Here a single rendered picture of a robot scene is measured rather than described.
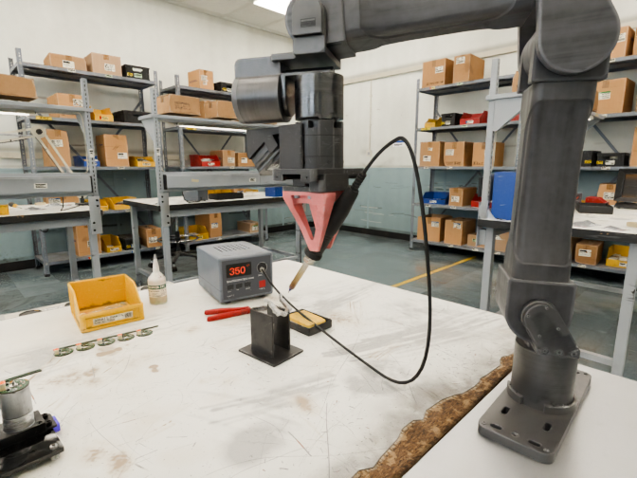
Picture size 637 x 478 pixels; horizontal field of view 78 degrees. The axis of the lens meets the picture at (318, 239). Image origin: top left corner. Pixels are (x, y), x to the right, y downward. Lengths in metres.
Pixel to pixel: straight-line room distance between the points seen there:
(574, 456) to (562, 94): 0.34
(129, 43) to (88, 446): 5.00
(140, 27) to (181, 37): 0.48
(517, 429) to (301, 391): 0.24
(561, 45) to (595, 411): 0.39
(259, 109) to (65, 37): 4.67
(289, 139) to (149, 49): 4.94
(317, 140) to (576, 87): 0.25
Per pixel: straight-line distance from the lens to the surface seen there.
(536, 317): 0.46
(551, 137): 0.46
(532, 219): 0.46
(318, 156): 0.45
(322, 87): 0.46
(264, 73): 0.49
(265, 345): 0.58
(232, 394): 0.52
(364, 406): 0.49
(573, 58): 0.44
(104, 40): 5.22
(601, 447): 0.51
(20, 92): 2.80
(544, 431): 0.49
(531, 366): 0.50
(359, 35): 0.46
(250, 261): 0.80
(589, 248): 4.33
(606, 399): 0.60
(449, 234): 4.77
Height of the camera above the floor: 1.02
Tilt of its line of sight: 11 degrees down
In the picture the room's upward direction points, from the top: straight up
